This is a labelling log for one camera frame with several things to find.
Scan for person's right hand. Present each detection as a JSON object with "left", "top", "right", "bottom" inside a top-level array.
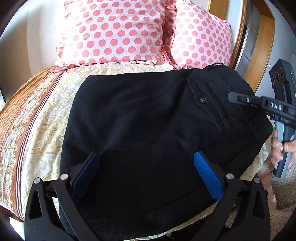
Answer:
[{"left": 271, "top": 129, "right": 296, "bottom": 168}]

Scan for wooden door frame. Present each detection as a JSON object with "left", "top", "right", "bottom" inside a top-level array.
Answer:
[{"left": 207, "top": 1, "right": 275, "bottom": 91}]

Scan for black pants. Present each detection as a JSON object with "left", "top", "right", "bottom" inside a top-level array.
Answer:
[{"left": 60, "top": 65, "right": 273, "bottom": 240}]

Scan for large pink polka-dot pillow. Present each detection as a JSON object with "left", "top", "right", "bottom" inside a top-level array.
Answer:
[{"left": 52, "top": 0, "right": 169, "bottom": 72}]

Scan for small pink polka-dot pillow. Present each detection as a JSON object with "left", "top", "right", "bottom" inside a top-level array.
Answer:
[{"left": 164, "top": 1, "right": 232, "bottom": 69}]

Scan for orange cream patterned bedspread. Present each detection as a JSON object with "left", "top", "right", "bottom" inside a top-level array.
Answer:
[{"left": 0, "top": 62, "right": 273, "bottom": 241}]

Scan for beige fluffy sleeve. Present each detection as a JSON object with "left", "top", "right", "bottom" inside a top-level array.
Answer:
[{"left": 225, "top": 162, "right": 296, "bottom": 239}]

